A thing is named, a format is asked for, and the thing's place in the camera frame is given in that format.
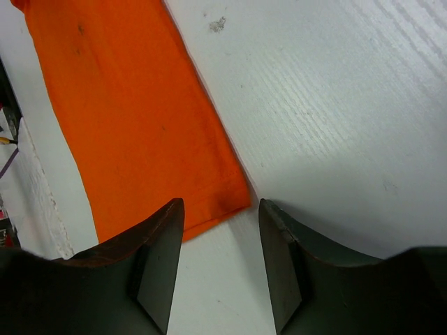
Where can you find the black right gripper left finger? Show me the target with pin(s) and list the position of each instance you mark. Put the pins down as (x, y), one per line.
(124, 285)

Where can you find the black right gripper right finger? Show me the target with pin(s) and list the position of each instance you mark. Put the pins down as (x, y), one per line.
(318, 286)

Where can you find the orange t shirt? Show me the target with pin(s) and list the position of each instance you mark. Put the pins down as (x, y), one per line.
(140, 126)

